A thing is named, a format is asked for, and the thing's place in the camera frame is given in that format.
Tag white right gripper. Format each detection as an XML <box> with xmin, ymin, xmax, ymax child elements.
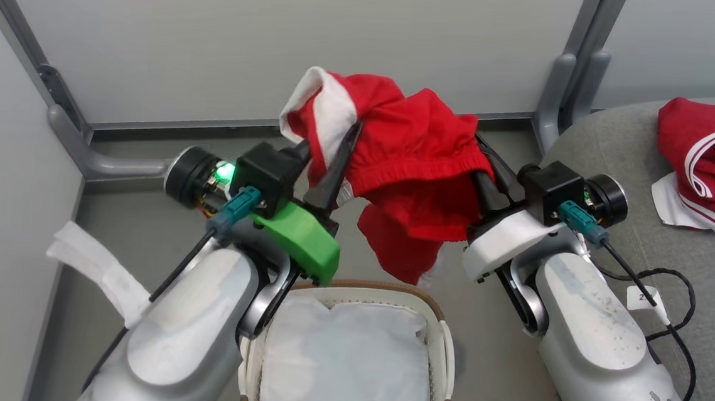
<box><xmin>460</xmin><ymin>133</ymin><xmax>633</xmax><ymax>292</ymax></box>

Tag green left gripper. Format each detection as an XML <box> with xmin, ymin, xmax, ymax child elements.
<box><xmin>159</xmin><ymin>107</ymin><xmax>364</xmax><ymax>288</ymax></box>

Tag red shorts with white panel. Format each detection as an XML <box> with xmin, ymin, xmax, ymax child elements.
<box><xmin>269</xmin><ymin>63</ymin><xmax>504</xmax><ymax>291</ymax></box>

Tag red shirt with white stripes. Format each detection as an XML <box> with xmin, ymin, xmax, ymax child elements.
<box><xmin>648</xmin><ymin>96</ymin><xmax>715</xmax><ymax>232</ymax></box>

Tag white laundry basket brown rim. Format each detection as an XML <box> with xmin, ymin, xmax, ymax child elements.
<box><xmin>235</xmin><ymin>272</ymin><xmax>461</xmax><ymax>401</ymax></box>

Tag white cloth basket liner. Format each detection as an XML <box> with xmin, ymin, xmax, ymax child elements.
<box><xmin>259</xmin><ymin>292</ymin><xmax>439</xmax><ymax>401</ymax></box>

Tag grey metal partition foot bar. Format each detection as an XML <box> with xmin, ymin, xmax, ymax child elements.
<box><xmin>43</xmin><ymin>104</ymin><xmax>179</xmax><ymax>188</ymax></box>

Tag black cable with teal plug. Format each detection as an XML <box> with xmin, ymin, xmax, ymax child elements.
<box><xmin>81</xmin><ymin>175</ymin><xmax>264</xmax><ymax>401</ymax></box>
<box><xmin>546</xmin><ymin>199</ymin><xmax>708</xmax><ymax>401</ymax></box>

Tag grey partition post foot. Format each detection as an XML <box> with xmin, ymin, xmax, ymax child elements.
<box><xmin>532</xmin><ymin>50</ymin><xmax>578</xmax><ymax>157</ymax></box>
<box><xmin>567</xmin><ymin>48</ymin><xmax>613</xmax><ymax>128</ymax></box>

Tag grey metal partition rail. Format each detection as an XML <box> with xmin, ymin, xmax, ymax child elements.
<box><xmin>89</xmin><ymin>82</ymin><xmax>534</xmax><ymax>163</ymax></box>

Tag grey metal double partition post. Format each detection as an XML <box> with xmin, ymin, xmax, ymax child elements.
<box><xmin>562</xmin><ymin>0</ymin><xmax>630</xmax><ymax>63</ymax></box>

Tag white cable label tag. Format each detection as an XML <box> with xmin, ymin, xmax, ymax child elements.
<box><xmin>625</xmin><ymin>284</ymin><xmax>673</xmax><ymax>328</ymax></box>

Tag white strap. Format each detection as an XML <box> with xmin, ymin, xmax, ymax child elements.
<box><xmin>41</xmin><ymin>220</ymin><xmax>156</xmax><ymax>330</ymax></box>

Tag black post bracket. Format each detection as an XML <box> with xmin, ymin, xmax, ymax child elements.
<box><xmin>34</xmin><ymin>64</ymin><xmax>88</xmax><ymax>138</ymax></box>

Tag grey metal slanted partition post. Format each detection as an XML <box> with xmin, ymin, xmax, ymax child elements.
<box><xmin>0</xmin><ymin>0</ymin><xmax>102</xmax><ymax>145</ymax></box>

